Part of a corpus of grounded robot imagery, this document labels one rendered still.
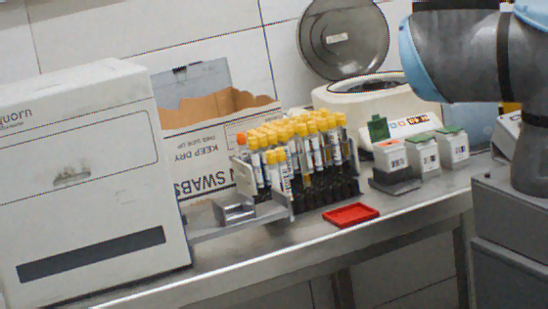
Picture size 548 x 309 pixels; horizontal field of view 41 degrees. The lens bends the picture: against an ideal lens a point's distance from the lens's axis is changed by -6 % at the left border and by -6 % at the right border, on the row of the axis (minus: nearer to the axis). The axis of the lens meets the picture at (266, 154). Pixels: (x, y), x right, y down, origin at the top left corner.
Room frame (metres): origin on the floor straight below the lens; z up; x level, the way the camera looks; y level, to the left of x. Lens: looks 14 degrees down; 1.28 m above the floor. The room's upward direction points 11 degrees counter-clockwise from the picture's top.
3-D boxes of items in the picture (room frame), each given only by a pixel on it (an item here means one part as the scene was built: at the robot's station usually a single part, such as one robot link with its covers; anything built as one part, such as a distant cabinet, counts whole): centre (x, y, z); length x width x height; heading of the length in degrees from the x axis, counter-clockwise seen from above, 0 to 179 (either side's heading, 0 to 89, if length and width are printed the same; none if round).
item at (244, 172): (1.36, -0.05, 0.91); 0.20 x 0.10 x 0.07; 109
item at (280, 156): (1.25, -0.05, 0.93); 0.17 x 0.09 x 0.11; 109
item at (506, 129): (1.27, -0.44, 0.92); 0.13 x 0.07 x 0.08; 19
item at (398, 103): (1.57, -0.25, 0.94); 0.30 x 0.24 x 0.12; 10
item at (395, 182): (1.24, -0.20, 0.89); 0.09 x 0.05 x 0.04; 19
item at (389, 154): (1.24, -0.20, 0.92); 0.05 x 0.04 x 0.06; 19
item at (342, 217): (1.13, -0.11, 0.88); 0.07 x 0.07 x 0.01; 19
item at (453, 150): (1.29, -0.33, 0.91); 0.05 x 0.04 x 0.07; 19
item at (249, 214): (1.11, 0.08, 0.92); 0.21 x 0.07 x 0.05; 109
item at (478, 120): (1.37, -0.39, 0.92); 0.10 x 0.07 x 0.10; 101
